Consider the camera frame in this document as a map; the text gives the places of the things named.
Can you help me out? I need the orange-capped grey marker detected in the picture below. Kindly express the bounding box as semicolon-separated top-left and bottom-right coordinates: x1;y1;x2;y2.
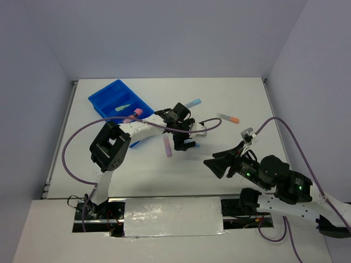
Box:
217;113;240;123

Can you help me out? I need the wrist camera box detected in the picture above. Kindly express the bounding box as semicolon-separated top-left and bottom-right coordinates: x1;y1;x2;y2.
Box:
194;122;207;137
240;127;258;149

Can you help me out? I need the blue-capped grey marker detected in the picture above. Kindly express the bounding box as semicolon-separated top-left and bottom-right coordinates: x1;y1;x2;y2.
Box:
185;99;202;108

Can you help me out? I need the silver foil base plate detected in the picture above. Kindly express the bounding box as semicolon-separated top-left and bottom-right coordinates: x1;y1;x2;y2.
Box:
123;197;225;237

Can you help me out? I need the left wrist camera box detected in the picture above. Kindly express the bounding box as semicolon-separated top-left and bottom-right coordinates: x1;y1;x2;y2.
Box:
194;122;207;137

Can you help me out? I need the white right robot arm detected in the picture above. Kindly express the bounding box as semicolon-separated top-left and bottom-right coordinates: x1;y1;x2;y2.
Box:
203;142;350;238

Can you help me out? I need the blue divided plastic bin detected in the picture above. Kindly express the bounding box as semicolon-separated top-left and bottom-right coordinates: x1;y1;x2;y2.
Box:
87;79;155;148

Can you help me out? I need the right aluminium table rail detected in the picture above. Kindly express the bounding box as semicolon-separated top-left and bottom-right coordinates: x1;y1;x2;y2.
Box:
261;78;292;168

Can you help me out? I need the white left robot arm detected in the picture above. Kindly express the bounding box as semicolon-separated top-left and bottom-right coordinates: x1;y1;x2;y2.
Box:
84;103;197;219

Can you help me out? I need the purple highlighter pen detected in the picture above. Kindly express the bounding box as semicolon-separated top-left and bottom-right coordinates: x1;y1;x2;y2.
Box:
163;134;172;158

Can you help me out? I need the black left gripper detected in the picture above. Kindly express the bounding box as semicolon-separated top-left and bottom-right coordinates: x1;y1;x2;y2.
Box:
172;118;195;151

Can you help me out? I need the pink-capped eraser jar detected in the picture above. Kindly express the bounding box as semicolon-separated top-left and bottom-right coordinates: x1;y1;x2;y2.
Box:
123;108;143;123

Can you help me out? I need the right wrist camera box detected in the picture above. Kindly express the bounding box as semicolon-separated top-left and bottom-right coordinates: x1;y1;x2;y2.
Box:
240;127;258;149

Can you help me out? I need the green highlighter pen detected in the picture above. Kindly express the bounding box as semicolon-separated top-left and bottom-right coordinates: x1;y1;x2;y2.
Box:
115;104;130;112

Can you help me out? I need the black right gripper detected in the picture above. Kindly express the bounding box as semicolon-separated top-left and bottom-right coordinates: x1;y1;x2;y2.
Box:
201;140;269;190

